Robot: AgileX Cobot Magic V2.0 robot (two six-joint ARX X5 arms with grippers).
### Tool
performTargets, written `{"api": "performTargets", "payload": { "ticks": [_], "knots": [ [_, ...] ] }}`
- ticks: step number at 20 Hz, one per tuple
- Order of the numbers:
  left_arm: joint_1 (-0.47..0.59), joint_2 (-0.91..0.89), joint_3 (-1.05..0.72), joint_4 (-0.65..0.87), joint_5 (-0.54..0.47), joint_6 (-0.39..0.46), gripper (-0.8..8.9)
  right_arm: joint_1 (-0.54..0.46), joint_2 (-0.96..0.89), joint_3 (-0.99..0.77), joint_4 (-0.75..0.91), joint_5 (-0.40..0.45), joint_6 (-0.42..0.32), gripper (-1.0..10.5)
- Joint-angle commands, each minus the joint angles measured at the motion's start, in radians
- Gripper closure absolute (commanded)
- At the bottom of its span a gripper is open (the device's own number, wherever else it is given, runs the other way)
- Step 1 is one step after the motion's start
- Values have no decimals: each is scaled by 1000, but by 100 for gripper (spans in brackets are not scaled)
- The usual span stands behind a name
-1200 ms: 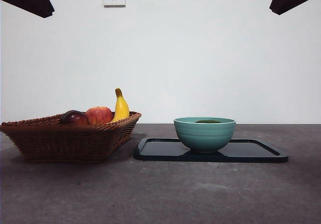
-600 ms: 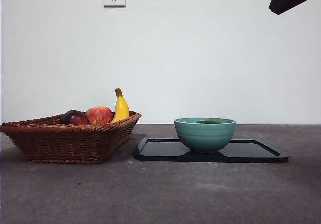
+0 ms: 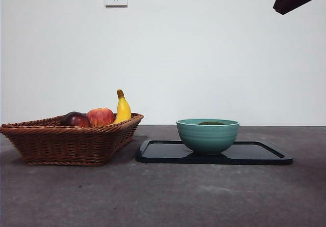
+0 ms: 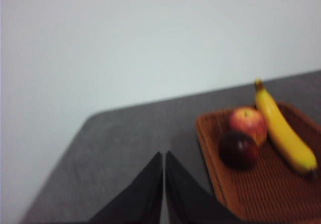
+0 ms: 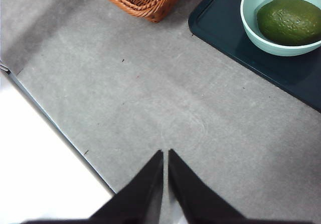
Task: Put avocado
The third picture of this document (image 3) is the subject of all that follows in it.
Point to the red yellow apple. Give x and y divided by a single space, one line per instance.
100 116

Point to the teal ceramic bowl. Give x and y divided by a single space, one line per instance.
207 138

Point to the black rectangular tray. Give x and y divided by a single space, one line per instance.
163 153

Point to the brown wicker basket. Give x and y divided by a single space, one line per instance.
63 145

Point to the yellow banana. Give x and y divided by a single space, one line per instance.
123 110

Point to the green avocado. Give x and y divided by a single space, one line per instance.
211 123

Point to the dark red plum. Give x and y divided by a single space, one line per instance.
75 120

